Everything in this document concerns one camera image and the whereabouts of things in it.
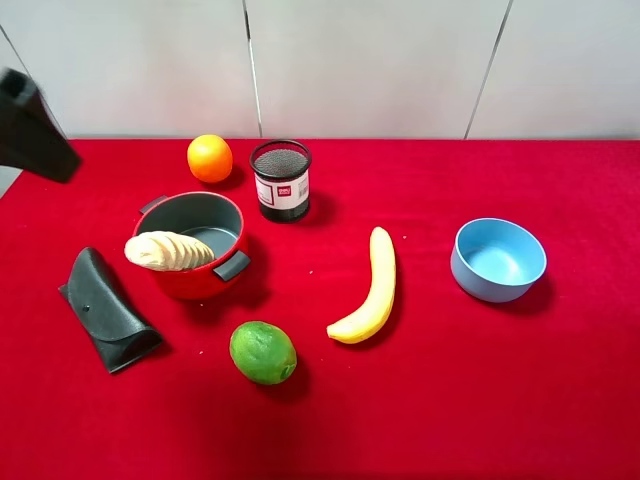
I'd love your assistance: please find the yellow banana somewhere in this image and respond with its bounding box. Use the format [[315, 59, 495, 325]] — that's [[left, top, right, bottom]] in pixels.
[[326, 227, 396, 344]]

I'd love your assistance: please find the green lime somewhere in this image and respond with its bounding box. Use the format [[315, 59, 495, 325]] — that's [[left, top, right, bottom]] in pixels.
[[229, 321, 297, 385]]

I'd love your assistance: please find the red tablecloth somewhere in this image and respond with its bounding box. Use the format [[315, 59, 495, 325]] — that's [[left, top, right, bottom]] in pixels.
[[1, 140, 639, 479]]

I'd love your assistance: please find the black mesh pen holder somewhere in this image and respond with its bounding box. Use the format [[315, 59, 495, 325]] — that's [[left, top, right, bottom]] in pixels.
[[249, 139, 312, 223]]

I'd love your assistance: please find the black leather glasses case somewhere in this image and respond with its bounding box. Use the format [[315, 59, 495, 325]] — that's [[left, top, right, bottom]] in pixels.
[[59, 247, 163, 374]]

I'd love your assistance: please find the blue bowl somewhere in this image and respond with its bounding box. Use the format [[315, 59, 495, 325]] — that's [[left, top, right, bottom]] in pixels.
[[450, 218, 547, 303]]

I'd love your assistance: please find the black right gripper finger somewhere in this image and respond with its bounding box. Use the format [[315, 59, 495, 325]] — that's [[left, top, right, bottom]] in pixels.
[[1, 68, 82, 183]]

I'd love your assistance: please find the spiral bread roll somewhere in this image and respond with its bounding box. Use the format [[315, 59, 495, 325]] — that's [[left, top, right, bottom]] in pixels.
[[124, 231, 216, 271]]

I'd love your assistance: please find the red pot grey interior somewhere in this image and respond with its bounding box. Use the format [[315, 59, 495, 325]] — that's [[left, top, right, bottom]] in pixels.
[[134, 191, 250, 300]]

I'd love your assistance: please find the orange fruit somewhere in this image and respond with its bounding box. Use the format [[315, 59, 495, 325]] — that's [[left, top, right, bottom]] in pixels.
[[187, 135, 233, 183]]

